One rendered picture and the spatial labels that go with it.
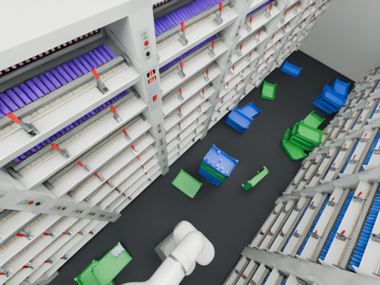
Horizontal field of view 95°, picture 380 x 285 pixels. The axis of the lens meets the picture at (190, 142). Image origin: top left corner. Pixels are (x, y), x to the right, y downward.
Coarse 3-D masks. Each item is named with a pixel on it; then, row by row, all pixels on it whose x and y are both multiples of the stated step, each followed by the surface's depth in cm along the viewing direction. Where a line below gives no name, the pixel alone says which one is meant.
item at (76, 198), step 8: (144, 136) 124; (152, 136) 124; (144, 144) 123; (112, 160) 114; (120, 160) 116; (128, 160) 117; (104, 168) 112; (112, 168) 113; (120, 168) 115; (104, 176) 111; (88, 184) 107; (96, 184) 108; (72, 192) 103; (80, 192) 105; (88, 192) 106; (72, 200) 99; (80, 200) 104
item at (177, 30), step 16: (176, 0) 81; (192, 0) 86; (208, 0) 91; (224, 0) 97; (160, 16) 79; (176, 16) 82; (192, 16) 85; (208, 16) 91; (224, 16) 95; (160, 32) 77; (176, 32) 81; (192, 32) 86; (208, 32) 89; (160, 48) 77; (176, 48) 81; (160, 64) 78
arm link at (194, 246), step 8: (192, 232) 73; (200, 232) 75; (184, 240) 70; (192, 240) 70; (200, 240) 71; (208, 240) 81; (176, 248) 68; (184, 248) 67; (192, 248) 68; (200, 248) 69; (208, 248) 79; (176, 256) 65; (184, 256) 65; (192, 256) 66; (200, 256) 76; (208, 256) 79; (184, 264) 64; (192, 264) 67; (200, 264) 80
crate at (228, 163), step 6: (210, 150) 186; (216, 150) 187; (210, 156) 183; (216, 156) 184; (222, 156) 184; (228, 156) 180; (204, 162) 179; (210, 162) 180; (216, 162) 181; (222, 162) 181; (228, 162) 182; (234, 162) 182; (228, 168) 179; (222, 174) 173; (228, 174) 168
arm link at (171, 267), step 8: (168, 256) 67; (168, 264) 63; (176, 264) 63; (160, 272) 61; (168, 272) 61; (176, 272) 61; (184, 272) 63; (152, 280) 59; (160, 280) 59; (168, 280) 59; (176, 280) 61
